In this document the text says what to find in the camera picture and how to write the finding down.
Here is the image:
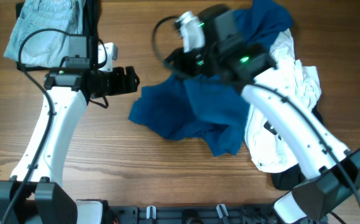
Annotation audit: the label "blue t-shirt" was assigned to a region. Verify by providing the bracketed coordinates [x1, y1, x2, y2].
[129, 1, 293, 156]

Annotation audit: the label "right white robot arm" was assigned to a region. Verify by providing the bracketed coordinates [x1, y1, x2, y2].
[173, 4, 360, 223]

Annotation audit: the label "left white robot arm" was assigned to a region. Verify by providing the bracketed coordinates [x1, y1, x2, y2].
[0, 35, 139, 223]

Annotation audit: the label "folded light blue jeans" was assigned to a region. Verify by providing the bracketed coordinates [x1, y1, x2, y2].
[3, 0, 87, 68]

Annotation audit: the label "folded black garment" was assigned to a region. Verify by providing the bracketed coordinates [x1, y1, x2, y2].
[14, 0, 101, 72]

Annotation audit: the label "white printed t-shirt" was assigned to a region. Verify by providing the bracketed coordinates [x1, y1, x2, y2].
[244, 28, 323, 174]

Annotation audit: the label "black garment under white shirt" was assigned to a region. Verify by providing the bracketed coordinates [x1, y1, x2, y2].
[269, 105, 325, 191]

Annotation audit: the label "black mounting rail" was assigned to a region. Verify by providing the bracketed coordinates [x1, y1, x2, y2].
[111, 204, 283, 224]

